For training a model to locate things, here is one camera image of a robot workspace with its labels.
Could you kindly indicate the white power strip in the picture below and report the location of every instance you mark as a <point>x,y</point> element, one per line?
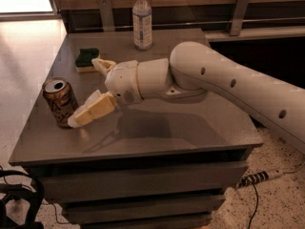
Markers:
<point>259,177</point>

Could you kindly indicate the right metal wall bracket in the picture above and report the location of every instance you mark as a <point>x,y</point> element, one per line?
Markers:
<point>238,16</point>

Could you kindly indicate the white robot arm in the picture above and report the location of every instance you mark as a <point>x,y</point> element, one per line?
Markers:
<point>191,70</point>

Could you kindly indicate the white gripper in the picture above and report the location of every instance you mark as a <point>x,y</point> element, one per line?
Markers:
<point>122,81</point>

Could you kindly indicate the metal wall rail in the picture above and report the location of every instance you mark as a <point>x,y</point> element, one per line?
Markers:
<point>220,25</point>

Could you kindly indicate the green and yellow sponge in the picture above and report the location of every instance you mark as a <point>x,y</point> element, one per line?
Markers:
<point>83,61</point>

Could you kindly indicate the orange soda can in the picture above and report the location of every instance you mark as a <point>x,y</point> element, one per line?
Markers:
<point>61,99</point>

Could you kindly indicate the grey drawer cabinet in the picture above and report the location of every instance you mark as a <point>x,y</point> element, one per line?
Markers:
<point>154,165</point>

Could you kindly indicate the clear plastic water bottle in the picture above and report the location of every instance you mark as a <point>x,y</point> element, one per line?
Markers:
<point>142,25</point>

